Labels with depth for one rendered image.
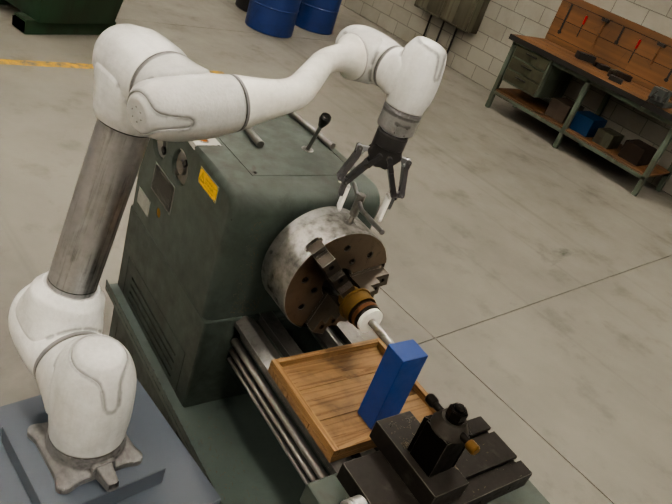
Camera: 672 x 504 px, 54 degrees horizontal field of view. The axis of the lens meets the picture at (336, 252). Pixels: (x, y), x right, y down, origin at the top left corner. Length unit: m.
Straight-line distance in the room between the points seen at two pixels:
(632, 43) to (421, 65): 6.91
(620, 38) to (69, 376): 7.61
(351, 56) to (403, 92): 0.15
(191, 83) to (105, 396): 0.61
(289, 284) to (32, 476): 0.68
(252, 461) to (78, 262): 0.82
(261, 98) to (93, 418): 0.68
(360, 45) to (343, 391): 0.83
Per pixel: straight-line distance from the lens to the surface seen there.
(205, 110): 1.11
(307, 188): 1.72
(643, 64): 8.22
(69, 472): 1.48
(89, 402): 1.34
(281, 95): 1.22
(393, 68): 1.48
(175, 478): 1.58
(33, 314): 1.47
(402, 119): 1.48
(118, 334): 2.45
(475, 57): 9.39
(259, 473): 1.91
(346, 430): 1.60
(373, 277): 1.71
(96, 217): 1.34
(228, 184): 1.63
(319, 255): 1.59
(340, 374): 1.74
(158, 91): 1.10
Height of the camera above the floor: 1.99
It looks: 30 degrees down
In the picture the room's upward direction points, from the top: 20 degrees clockwise
